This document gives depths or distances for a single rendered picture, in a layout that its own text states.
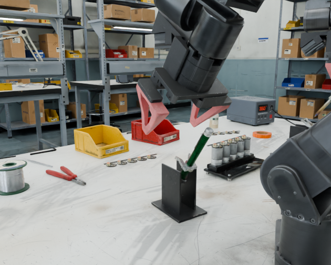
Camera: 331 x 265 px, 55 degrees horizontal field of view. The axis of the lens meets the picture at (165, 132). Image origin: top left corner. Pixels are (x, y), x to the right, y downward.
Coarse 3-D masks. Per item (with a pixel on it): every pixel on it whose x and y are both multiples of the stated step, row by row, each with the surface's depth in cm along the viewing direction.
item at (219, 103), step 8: (216, 96) 47; (224, 96) 48; (200, 104) 46; (208, 104) 47; (216, 104) 48; (224, 104) 50; (192, 112) 55; (208, 112) 52; (216, 112) 51; (192, 120) 56; (200, 120) 54
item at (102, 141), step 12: (84, 132) 84; (96, 132) 94; (108, 132) 93; (120, 132) 90; (84, 144) 86; (96, 144) 94; (108, 144) 94; (120, 144) 86; (96, 156) 82; (108, 156) 83
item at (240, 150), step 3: (237, 141) 75; (240, 141) 75; (243, 141) 75; (237, 144) 75; (240, 144) 75; (243, 144) 75; (237, 147) 75; (240, 147) 75; (243, 147) 76; (237, 150) 75; (240, 150) 75; (243, 150) 76; (237, 153) 75; (240, 153) 75; (243, 153) 76; (237, 156) 76; (240, 156) 75
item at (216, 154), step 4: (212, 148) 70; (216, 148) 69; (220, 148) 69; (212, 152) 70; (216, 152) 69; (220, 152) 69; (212, 156) 70; (216, 156) 69; (220, 156) 70; (212, 160) 70; (216, 160) 70; (220, 160) 70; (212, 164) 70; (216, 164) 70; (220, 164) 70
